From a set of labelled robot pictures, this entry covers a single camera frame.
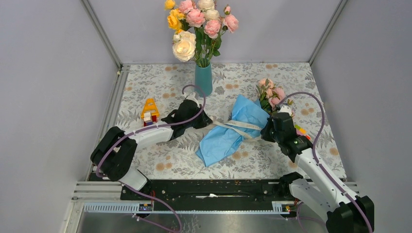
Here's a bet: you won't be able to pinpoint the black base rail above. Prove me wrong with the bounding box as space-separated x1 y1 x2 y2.
120 179 300 213

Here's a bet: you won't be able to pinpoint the yellow red toy block car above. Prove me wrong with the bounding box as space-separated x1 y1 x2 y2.
140 98 160 126

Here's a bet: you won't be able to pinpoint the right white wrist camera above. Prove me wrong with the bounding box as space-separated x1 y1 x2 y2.
277 105 292 116

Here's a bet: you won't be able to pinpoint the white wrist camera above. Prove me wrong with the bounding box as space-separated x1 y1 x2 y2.
185 92 200 107
277 105 292 116

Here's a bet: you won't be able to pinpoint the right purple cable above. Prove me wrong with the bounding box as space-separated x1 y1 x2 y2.
276 92 374 233

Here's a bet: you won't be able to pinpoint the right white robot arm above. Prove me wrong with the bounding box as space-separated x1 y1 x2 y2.
261 113 375 233

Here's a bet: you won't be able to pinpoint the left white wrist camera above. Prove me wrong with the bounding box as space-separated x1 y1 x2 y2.
185 92 200 107

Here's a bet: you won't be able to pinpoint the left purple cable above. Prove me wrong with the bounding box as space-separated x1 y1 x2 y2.
95 84 206 233

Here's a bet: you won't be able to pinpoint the colourful stacked toy bricks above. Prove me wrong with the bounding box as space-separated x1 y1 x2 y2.
294 124 311 140

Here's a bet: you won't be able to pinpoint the floral patterned table mat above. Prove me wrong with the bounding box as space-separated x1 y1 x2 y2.
109 63 347 181

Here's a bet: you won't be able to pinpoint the pink flowers bunch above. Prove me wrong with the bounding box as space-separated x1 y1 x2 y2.
256 78 286 115

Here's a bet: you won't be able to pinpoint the purple cable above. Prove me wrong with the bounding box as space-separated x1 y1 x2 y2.
276 92 374 233
95 84 206 233

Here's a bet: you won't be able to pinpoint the blue wrapping paper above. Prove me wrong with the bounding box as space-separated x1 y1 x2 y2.
196 95 269 166

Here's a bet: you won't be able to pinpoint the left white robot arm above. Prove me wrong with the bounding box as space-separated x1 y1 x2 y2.
90 99 212 200

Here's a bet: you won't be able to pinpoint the teal ceramic vase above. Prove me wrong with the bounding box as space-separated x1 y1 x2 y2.
194 64 213 97

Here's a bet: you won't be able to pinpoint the flower bouquet in vase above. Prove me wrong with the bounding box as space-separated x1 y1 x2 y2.
164 0 239 68

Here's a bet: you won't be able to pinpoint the cream ribbon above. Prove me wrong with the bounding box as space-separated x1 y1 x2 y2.
212 120 262 142

